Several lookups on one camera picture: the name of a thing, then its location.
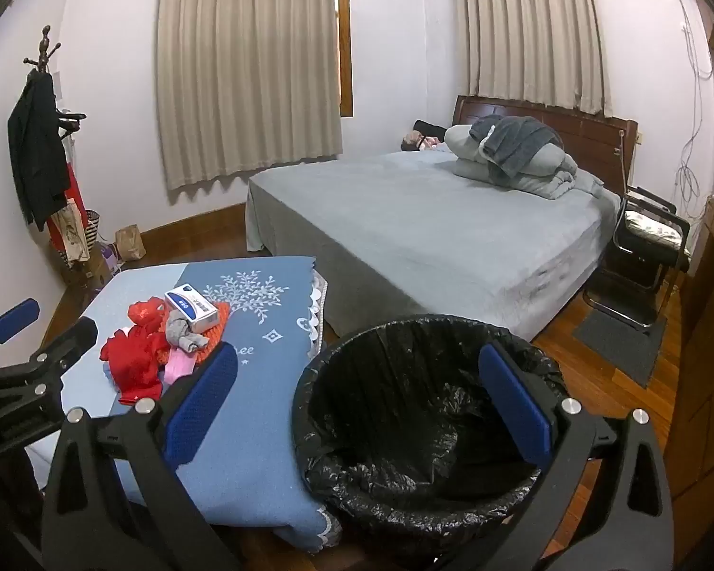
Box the wide beige curtain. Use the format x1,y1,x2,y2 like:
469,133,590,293
156,0,346,192

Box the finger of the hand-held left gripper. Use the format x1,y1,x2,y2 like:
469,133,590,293
0,316,99,429
0,298,41,370

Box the grey sock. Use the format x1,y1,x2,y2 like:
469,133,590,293
165,311,212,353

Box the pink cloth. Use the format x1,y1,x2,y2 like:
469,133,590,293
163,352,200,384

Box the trash bin with black bag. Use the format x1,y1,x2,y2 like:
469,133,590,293
291,314,572,554

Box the grey floor mat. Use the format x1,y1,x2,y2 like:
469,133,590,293
573,306,667,389

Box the stuffed toy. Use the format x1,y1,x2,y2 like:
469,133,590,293
400,132,447,153

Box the wooden cabinet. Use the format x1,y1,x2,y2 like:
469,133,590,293
663,193,714,501

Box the beige tote bag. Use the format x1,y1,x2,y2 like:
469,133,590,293
56,197,91,263

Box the wooden coat rack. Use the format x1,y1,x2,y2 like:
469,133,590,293
24,25,90,138

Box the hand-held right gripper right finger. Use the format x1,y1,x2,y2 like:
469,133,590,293
477,342,674,571

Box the narrow beige curtain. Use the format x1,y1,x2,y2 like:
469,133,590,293
457,0,608,117

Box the patterned chair cushion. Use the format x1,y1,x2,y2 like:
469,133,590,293
624,209,682,247

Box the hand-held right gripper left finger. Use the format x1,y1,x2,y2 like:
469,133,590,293
41,342,242,571

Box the white cardboard box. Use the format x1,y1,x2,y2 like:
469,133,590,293
164,285,218,334

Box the orange bubble wrap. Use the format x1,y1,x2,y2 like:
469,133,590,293
155,300,232,368

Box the blue tree-print tablecloth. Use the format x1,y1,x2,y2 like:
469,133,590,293
27,256,343,553

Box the wooden window frame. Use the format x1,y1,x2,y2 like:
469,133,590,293
333,0,356,118

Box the brown paper bag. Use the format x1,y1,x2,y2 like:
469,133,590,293
115,224,145,263

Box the black metal chair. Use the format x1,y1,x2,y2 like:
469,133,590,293
583,186,691,331

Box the bed with grey sheet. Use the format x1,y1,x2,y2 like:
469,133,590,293
245,148,623,343

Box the wooden headboard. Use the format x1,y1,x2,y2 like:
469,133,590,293
452,95,639,203

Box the wall cables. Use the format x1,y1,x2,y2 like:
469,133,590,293
672,0,714,221

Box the folded grey bedding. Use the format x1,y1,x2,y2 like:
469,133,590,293
444,122,602,198

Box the black coat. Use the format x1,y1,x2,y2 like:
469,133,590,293
7,68,66,232

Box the red plastic bag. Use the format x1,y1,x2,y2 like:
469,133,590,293
127,299,169,335

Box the striped basket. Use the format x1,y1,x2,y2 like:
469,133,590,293
59,209,101,268

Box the dark grey towel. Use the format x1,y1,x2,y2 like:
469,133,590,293
470,116,563,179

